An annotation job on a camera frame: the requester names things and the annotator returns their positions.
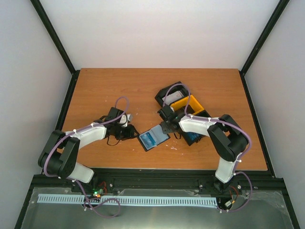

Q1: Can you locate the black leather card holder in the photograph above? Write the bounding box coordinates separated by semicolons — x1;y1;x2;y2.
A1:
138;125;170;151

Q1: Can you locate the black cards stack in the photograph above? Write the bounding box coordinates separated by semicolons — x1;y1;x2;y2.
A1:
179;106;193;114

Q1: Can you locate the yellow bin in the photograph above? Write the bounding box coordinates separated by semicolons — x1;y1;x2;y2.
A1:
170;95;205;115

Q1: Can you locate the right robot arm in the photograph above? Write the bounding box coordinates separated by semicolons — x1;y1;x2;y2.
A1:
158;105;252;193

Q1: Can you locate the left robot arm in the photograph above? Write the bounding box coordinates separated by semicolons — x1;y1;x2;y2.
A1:
38;107;139;192

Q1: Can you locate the white cards stack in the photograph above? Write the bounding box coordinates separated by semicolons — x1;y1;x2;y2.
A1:
162;91;185;105

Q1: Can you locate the blue cards stack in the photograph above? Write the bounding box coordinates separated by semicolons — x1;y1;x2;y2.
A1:
186;132;201;142

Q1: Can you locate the green led circuit board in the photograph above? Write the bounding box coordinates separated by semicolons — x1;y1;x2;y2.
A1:
93;187;107;198

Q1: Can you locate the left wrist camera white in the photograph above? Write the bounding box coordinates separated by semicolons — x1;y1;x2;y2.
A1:
119;114;133;127

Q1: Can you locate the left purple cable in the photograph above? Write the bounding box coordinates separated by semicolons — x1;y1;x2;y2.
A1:
44;96;131;178

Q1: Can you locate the purple cable loop bottom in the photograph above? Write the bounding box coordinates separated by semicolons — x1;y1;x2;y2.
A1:
71;180;122;218

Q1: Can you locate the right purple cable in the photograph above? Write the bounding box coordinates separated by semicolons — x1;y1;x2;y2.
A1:
162;83;253;212

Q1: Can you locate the light blue cable duct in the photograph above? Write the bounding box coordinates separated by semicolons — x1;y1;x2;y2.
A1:
37;194;217;208

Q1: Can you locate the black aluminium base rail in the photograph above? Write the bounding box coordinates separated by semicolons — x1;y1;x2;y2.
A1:
30;168;285;196

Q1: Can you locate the left black frame post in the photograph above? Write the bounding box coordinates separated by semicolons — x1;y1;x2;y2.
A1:
30;0;79;75

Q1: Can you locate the black frame post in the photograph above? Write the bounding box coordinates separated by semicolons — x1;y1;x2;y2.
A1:
239;0;290;77
30;0;79;75

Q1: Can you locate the right black frame post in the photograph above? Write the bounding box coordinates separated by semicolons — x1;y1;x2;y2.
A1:
239;0;290;77

